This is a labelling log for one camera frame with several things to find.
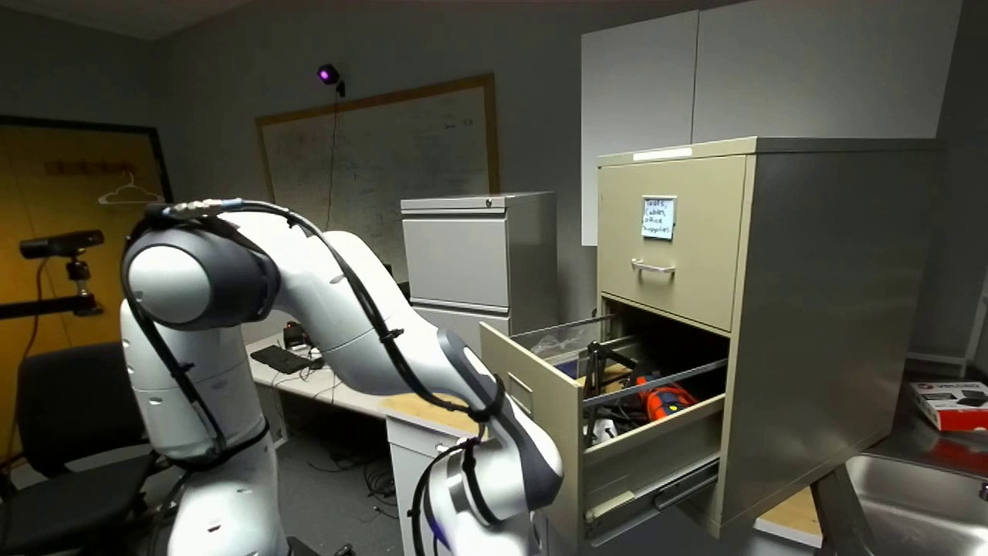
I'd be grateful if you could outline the beige bottom cabinet drawer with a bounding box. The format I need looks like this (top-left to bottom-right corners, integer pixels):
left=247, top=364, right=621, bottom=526
left=481, top=308, right=728, bottom=556

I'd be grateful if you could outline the beige cabinet drawer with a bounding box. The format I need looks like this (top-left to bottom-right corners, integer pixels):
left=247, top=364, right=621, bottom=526
left=481, top=308, right=728, bottom=556
left=597, top=155, right=748, bottom=332

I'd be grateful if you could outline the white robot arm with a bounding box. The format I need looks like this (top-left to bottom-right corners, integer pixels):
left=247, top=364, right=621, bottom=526
left=121, top=198, right=561, bottom=556

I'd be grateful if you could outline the grey lateral file cabinet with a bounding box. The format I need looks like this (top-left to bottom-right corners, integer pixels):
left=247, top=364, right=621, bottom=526
left=402, top=191, right=558, bottom=349

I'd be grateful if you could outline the white drawer label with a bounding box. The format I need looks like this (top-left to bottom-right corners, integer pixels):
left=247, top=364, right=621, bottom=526
left=642, top=194, right=675, bottom=240

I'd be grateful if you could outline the beige top cabinet drawer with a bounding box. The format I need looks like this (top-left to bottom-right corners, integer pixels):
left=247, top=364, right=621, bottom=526
left=597, top=155, right=748, bottom=332

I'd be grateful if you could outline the orange tool in drawer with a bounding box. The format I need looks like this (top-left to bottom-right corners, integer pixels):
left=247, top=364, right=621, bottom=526
left=635, top=376, right=695, bottom=421

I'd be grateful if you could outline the beige metal file cabinet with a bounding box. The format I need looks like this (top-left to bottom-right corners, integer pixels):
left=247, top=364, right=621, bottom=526
left=598, top=135, right=935, bottom=530

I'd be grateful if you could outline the wood framed whiteboard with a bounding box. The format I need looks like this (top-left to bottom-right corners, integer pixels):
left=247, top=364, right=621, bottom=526
left=255, top=75, right=500, bottom=279

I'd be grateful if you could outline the black office chair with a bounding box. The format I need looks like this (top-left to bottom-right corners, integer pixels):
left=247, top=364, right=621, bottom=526
left=0, top=344, right=156, bottom=556

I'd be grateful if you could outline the red and white box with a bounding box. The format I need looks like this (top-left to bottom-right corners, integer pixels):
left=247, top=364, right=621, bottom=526
left=912, top=380, right=988, bottom=432

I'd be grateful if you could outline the white desk pedestal cabinet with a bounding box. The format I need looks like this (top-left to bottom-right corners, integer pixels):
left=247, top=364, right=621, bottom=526
left=387, top=400, right=476, bottom=556

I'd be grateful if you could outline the purple lit wall camera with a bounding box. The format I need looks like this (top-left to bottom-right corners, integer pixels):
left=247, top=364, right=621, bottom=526
left=317, top=62, right=347, bottom=98

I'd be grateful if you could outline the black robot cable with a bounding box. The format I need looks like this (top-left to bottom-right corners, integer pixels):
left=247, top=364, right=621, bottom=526
left=121, top=198, right=505, bottom=556

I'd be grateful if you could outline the white wall cupboard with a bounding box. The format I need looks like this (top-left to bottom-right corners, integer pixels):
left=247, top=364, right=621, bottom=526
left=582, top=0, right=963, bottom=247

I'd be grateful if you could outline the black camera on stand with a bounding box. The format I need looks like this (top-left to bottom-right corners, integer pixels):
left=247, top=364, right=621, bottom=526
left=0, top=229, right=109, bottom=320

